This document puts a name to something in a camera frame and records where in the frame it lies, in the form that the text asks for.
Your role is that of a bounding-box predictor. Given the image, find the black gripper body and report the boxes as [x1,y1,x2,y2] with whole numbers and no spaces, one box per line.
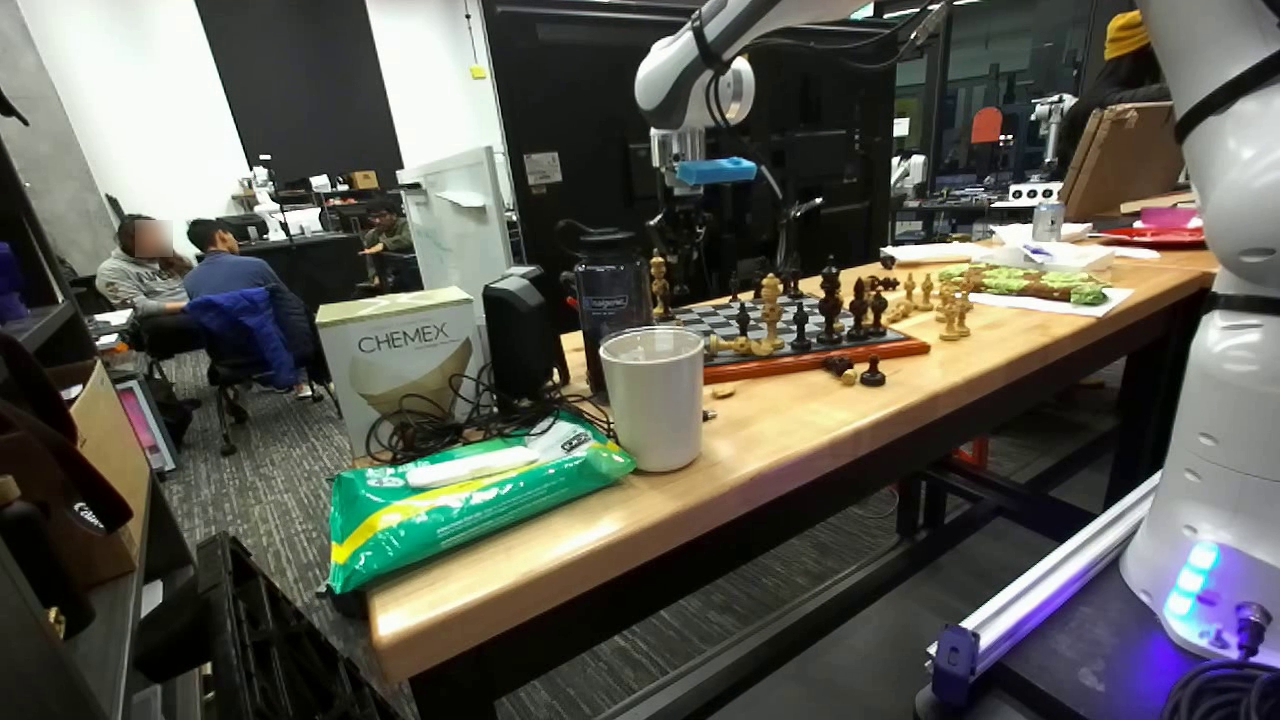
[651,179,735,260]

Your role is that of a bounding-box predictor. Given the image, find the tall tan chess piece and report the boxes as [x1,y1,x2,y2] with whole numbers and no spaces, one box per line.
[756,269,790,343]

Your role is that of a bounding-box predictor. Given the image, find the tan chess piece lying flat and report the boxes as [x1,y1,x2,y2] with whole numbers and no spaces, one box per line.
[703,330,790,365]

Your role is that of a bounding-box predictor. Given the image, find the tall black chess piece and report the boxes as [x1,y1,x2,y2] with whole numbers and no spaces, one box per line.
[817,260,849,343]

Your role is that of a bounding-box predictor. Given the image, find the black and white chess board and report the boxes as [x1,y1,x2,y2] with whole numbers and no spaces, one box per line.
[671,288,935,389]

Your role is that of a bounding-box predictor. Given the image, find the white panel board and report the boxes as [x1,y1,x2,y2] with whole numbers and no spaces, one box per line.
[399,141,521,321]

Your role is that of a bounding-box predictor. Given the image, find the tan chess knight piece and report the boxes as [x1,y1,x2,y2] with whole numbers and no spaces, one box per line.
[933,269,977,343]

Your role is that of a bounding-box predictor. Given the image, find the brown wooden board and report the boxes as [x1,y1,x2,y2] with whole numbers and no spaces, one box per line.
[1061,96,1189,227]

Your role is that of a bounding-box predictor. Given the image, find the dark red round object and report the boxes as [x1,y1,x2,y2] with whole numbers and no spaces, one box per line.
[566,219,654,401]

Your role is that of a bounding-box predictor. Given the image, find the white ceramic mug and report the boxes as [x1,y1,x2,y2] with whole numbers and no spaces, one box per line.
[597,321,706,476]

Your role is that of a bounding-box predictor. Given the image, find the white Chemex filter box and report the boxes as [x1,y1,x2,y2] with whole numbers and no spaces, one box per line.
[311,279,487,452]

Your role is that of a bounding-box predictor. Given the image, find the green wet wipes pack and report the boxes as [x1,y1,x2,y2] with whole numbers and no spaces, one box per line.
[318,410,639,596]

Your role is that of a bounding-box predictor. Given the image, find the small white bottle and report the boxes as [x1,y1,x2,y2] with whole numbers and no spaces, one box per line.
[1028,195,1069,249]

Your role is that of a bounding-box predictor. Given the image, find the white paper with green items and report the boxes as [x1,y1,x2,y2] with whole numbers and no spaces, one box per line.
[969,260,1137,321]

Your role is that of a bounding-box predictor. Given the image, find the black office desk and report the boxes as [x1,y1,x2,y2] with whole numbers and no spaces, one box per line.
[221,227,407,306]

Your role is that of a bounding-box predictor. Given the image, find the office chair blue jacket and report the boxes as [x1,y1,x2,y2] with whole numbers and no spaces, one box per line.
[180,285,323,428]

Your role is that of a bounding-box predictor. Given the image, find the seated man blue shirt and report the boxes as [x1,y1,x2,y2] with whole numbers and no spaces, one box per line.
[180,214,318,390]

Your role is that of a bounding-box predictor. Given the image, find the red plate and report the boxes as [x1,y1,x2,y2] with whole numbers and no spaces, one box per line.
[1090,219,1213,254]

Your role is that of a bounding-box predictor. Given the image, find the person with yellow beanie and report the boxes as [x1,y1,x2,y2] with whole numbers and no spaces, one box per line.
[1090,2,1158,104]

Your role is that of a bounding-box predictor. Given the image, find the seated woman grey sweater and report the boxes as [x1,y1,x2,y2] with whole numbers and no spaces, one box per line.
[91,208,192,324]

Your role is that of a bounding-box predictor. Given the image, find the black plastic crate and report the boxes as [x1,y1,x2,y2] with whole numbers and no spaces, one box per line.
[129,527,407,720]

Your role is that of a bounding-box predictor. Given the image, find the brown cardboard box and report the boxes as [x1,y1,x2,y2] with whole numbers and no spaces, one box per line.
[54,354,161,590]

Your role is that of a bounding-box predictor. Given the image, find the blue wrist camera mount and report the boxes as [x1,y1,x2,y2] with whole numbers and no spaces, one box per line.
[671,150,763,188]

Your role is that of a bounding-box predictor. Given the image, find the tangled black power cables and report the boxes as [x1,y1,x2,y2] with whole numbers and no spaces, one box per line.
[359,365,501,463]

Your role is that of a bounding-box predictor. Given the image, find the aluminium profile rail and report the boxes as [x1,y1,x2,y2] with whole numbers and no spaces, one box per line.
[952,469,1166,673]

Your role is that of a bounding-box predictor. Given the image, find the blue rail end bracket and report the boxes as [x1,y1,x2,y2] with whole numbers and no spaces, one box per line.
[922,618,989,709]

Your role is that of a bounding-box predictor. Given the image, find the coiled black cable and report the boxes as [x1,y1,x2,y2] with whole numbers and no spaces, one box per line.
[1163,657,1280,720]

